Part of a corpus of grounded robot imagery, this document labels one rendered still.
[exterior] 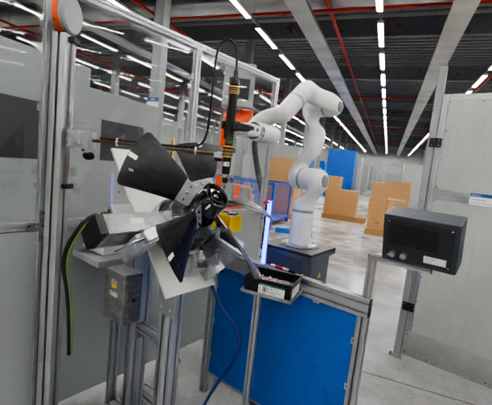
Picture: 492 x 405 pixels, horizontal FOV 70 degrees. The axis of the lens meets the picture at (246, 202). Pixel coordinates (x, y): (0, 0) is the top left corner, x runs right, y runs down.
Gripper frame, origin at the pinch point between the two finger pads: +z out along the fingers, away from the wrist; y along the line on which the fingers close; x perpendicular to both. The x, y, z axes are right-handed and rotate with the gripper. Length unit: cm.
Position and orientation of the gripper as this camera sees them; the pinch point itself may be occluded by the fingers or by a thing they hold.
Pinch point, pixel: (230, 124)
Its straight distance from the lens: 148.3
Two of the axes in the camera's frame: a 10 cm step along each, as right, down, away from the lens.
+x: 1.1, -9.9, -1.1
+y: -7.7, -1.5, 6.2
